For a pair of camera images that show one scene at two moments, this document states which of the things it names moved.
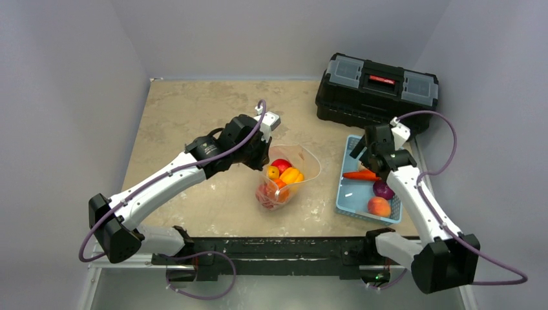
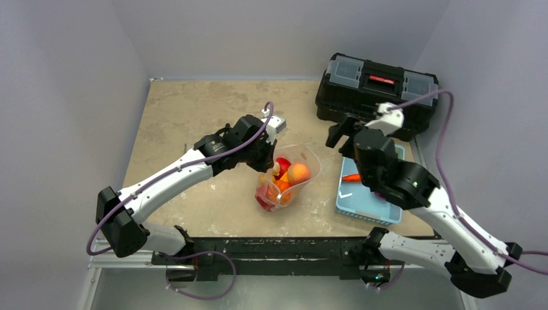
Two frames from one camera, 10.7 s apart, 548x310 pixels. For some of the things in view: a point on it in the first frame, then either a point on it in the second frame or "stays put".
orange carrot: [368, 175] stays put
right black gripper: [370, 151] to [346, 130]
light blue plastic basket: [353, 196] stays put
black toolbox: [355, 92] stays put
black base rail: [342, 256] stays put
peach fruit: [379, 206] to [297, 173]
